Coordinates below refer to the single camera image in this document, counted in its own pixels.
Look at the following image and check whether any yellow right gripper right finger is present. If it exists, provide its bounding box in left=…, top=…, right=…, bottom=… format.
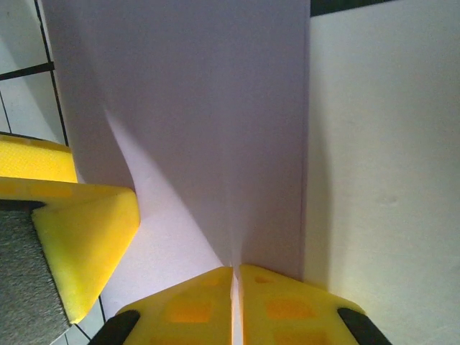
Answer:
left=239, top=264, right=392, bottom=345

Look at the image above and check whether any lilac paper sheet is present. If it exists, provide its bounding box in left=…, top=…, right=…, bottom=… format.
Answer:
left=37, top=0, right=313, bottom=345

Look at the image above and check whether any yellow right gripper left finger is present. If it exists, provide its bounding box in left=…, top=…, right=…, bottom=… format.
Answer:
left=91, top=265, right=234, bottom=345

